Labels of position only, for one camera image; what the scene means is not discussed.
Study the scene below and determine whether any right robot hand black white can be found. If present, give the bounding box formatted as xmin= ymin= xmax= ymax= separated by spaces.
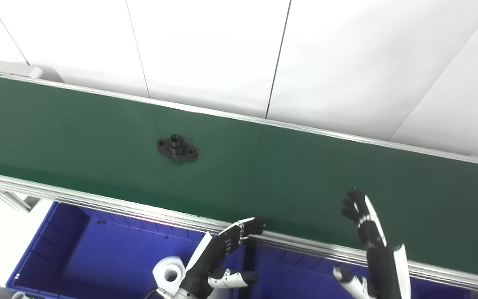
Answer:
xmin=333 ymin=189 xmax=412 ymax=299

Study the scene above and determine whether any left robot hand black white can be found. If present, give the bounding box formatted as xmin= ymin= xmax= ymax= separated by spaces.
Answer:
xmin=175 ymin=217 xmax=266 ymax=299

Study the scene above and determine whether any black flanged machine part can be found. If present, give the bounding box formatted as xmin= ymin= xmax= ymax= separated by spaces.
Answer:
xmin=157 ymin=134 xmax=198 ymax=162

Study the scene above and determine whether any white cylindrical part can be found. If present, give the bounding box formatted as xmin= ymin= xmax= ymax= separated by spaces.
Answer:
xmin=152 ymin=256 xmax=187 ymax=295

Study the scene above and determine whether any blue bin holding black part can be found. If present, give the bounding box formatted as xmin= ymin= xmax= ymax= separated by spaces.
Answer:
xmin=243 ymin=243 xmax=478 ymax=299

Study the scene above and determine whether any green conveyor belt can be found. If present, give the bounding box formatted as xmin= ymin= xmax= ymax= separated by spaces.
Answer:
xmin=0 ymin=76 xmax=478 ymax=280
xmin=0 ymin=71 xmax=478 ymax=296

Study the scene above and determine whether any blue bin holding white part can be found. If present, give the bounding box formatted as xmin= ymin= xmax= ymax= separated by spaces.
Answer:
xmin=6 ymin=201 xmax=248 ymax=299

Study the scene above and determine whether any aluminium conveyor leg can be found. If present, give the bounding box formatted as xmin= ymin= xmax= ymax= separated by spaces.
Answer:
xmin=0 ymin=187 xmax=40 ymax=213

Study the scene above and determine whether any grey conveyor end housing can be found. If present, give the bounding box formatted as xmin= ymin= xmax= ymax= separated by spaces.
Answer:
xmin=0 ymin=61 xmax=63 ymax=83

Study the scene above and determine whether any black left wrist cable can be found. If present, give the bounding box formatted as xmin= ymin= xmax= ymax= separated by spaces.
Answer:
xmin=144 ymin=287 xmax=173 ymax=299

